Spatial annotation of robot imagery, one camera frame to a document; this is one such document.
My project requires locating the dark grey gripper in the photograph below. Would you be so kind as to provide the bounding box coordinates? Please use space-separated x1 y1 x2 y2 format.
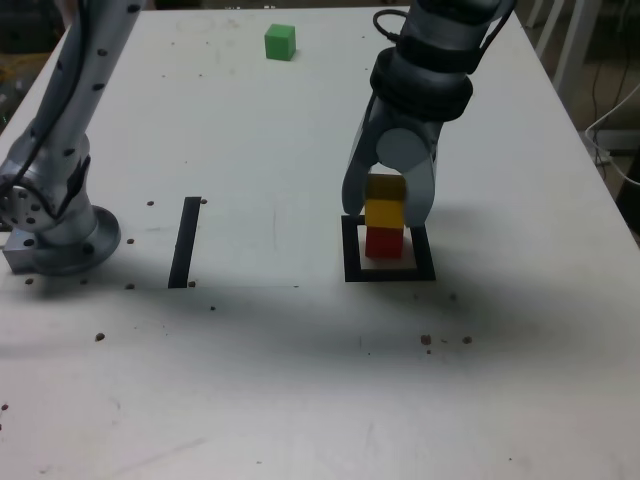
340 93 445 229

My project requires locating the yellow cube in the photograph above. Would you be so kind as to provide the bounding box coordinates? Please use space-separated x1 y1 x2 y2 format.
364 173 407 229

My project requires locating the red cube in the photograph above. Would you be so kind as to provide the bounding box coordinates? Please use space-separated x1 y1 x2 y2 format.
364 225 404 260

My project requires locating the green cube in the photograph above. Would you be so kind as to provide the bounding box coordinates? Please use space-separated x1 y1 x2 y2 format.
264 23 297 62

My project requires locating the black tape square outline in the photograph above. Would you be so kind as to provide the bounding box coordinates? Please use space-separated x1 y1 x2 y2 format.
340 213 437 284

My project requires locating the black tape strip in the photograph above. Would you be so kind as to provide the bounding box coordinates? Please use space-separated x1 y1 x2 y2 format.
167 196 202 290

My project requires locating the white metal furniture frame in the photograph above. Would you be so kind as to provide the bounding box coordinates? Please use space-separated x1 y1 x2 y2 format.
526 0 602 101

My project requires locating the white cable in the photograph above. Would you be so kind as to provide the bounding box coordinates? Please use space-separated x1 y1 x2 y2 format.
583 82 640 187

